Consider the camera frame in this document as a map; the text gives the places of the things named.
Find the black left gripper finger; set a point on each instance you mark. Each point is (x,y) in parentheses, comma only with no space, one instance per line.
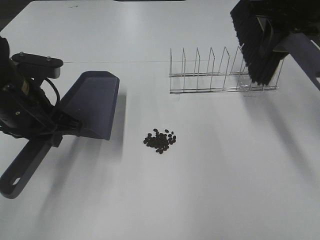
(64,124)

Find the clear glass at table edge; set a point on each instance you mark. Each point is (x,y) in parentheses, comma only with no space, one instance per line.
(244,84)

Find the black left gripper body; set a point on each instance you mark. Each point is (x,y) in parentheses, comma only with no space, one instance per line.
(25,110)

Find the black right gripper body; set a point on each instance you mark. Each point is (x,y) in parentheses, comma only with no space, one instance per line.
(269,23)

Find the chrome wire rack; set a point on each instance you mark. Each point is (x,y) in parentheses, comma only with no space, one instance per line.
(214,73)

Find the pile of coffee beans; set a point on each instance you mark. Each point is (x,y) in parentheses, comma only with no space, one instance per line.
(160,141)

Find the purple plastic dustpan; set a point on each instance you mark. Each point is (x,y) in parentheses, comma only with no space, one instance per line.
(92,101)

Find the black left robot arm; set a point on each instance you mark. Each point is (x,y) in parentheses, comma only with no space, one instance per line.
(8,67)

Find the purple hand brush black bristles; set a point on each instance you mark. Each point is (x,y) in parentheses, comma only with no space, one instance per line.
(262,65)

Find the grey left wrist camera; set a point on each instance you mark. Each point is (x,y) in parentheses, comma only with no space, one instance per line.
(37,66)

